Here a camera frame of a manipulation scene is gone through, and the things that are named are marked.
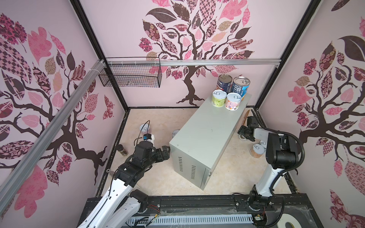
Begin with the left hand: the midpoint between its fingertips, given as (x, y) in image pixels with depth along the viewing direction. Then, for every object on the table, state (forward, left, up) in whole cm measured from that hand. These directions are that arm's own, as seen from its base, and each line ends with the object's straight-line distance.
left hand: (163, 152), depth 74 cm
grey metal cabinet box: (-4, -19, +17) cm, 26 cm away
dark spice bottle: (+7, +28, -9) cm, 31 cm away
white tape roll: (-28, -63, -16) cm, 71 cm away
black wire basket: (+52, +25, +16) cm, 60 cm away
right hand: (+25, -57, -15) cm, 64 cm away
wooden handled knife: (+11, -42, +16) cm, 46 cm away
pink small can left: (+25, +18, -13) cm, 33 cm away
